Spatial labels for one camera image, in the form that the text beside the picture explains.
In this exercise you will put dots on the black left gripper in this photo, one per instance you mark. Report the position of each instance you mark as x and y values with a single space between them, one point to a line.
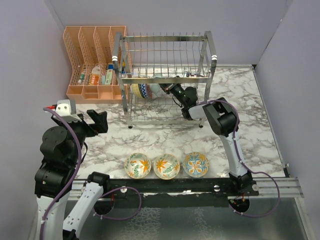
100 124

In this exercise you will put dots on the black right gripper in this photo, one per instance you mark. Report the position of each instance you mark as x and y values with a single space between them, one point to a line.
167 87

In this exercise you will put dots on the teal ribbed bowl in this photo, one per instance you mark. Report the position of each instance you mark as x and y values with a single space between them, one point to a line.
155 90

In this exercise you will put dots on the red patterned bowl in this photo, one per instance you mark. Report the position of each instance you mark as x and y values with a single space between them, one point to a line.
145 91

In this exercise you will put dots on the yellow dotted white bowl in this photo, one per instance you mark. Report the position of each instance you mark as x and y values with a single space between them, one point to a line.
135 90

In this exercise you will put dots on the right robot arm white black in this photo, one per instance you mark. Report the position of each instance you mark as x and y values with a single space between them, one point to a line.
224 121

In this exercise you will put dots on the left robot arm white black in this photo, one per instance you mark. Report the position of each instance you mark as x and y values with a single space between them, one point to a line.
62 156

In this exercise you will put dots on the stainless steel dish rack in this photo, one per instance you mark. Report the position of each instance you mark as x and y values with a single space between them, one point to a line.
178 58

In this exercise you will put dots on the peach plastic file organizer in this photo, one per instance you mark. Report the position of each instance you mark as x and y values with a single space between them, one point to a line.
88 46

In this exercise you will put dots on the green white box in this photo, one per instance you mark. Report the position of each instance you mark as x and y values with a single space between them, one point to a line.
109 77

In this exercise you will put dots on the small green white bottle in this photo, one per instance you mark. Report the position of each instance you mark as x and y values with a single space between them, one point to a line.
81 78

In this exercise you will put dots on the orange flower bowl left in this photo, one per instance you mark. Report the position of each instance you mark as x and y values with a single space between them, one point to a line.
137 165

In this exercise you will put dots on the orange flower bowl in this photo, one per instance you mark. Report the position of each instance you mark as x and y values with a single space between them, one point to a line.
137 165
166 166

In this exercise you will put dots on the blue orange floral bowl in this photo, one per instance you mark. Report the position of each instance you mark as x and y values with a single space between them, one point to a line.
196 164

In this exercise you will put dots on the orange flower bowl middle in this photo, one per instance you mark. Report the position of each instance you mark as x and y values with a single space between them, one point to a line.
166 166

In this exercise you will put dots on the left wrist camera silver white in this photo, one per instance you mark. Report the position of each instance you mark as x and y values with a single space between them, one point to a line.
65 108

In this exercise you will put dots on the black mounting rail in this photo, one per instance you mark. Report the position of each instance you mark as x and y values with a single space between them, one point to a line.
175 193

